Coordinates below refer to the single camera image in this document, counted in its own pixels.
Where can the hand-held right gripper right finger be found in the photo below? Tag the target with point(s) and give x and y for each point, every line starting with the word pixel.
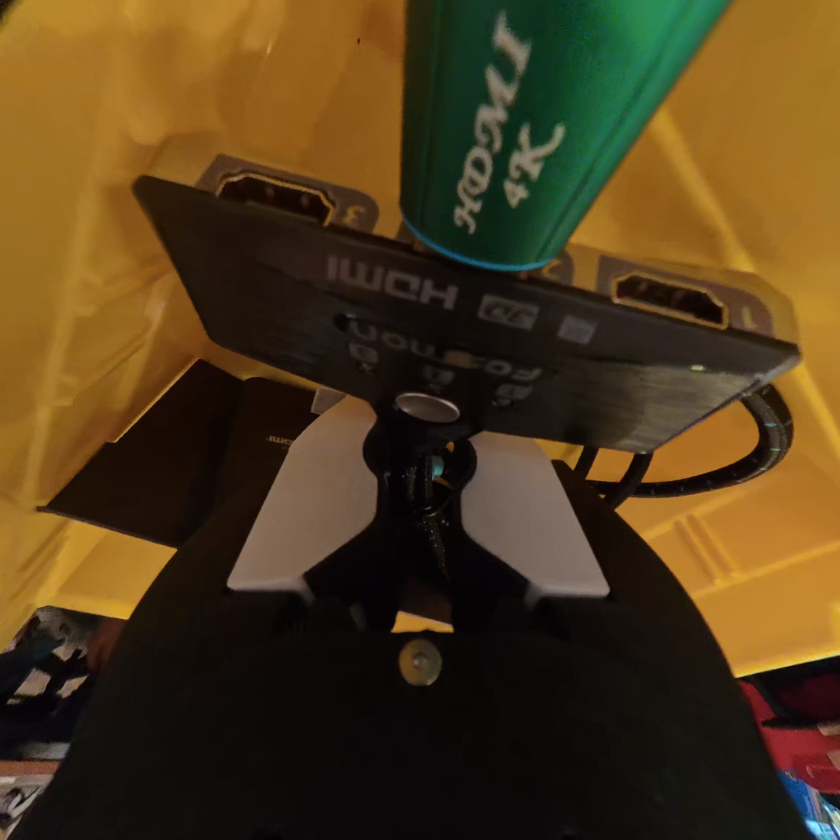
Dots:
pixel 525 525

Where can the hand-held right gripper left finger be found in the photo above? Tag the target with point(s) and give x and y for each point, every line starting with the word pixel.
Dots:
pixel 315 512

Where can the yellow plastic bin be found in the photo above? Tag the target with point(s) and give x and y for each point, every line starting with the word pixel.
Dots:
pixel 131 131

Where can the black bin divider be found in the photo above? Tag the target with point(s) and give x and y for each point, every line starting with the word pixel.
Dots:
pixel 144 459

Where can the red plastic object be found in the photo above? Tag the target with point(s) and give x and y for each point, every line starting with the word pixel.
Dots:
pixel 787 728

